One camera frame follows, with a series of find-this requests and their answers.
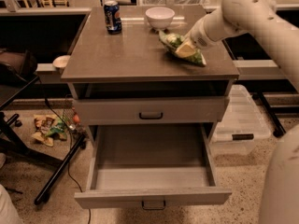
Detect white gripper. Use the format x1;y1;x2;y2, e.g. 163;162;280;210
175;17;218;58

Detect green jalapeno chip bag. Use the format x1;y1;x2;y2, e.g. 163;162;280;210
159;31;206;65

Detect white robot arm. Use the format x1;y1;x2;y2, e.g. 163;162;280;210
176;0;299;224

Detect grey drawer cabinet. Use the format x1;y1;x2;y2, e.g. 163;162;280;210
61;5;241;210

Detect closed grey top drawer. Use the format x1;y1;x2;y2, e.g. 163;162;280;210
73;97;229;125

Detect open grey middle drawer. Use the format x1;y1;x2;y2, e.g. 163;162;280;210
75;124;232;210

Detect dark bag on table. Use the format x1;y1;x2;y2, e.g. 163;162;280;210
0;49;37;85

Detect white ceramic bowl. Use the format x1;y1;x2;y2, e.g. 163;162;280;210
145;7;175;30

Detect blue soda can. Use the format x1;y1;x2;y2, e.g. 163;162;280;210
104;0;122;35

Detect clear plastic storage bin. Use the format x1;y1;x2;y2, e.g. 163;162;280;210
210;85;271;155

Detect pile of snack bags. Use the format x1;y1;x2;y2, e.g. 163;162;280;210
32;115;67;147

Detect small wire basket with fruit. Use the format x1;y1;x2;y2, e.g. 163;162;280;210
63;94;85;133

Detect black power cable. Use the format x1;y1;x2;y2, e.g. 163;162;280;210
38;79;93;224

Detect black table frame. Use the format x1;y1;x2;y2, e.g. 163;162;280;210
0;75;87;206

